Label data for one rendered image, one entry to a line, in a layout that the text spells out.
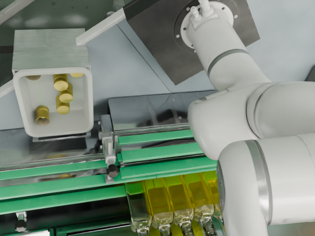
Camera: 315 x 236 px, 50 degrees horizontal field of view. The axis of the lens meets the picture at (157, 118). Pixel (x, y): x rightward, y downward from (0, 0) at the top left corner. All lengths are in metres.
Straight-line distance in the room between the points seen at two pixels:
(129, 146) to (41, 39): 0.34
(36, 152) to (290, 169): 0.78
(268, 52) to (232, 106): 0.58
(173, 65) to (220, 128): 0.42
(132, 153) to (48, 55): 0.31
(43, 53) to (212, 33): 0.39
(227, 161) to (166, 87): 0.70
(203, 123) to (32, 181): 0.59
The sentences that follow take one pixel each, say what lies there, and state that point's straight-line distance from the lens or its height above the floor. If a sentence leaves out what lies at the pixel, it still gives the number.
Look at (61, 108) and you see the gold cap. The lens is 0.91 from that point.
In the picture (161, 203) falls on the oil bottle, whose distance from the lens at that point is 0.93.
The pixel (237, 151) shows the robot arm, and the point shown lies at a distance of 0.33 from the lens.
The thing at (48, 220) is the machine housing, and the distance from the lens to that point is 1.13.
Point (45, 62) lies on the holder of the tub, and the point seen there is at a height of 0.81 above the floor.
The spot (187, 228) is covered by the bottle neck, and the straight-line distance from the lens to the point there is 0.93.
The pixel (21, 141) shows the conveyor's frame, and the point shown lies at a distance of 1.03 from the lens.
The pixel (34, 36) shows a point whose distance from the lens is 0.91.
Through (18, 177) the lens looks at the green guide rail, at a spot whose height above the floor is 0.91.
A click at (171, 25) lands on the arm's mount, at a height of 0.81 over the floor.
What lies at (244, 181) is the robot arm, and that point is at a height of 1.32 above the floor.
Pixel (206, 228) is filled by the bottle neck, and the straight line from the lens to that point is 0.94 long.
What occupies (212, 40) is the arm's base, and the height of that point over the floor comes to 0.92.
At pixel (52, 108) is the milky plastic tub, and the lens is 0.97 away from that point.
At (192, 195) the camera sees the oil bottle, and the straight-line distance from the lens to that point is 0.96.
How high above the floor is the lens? 1.46
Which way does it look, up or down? 40 degrees down
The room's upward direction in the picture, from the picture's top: 163 degrees clockwise
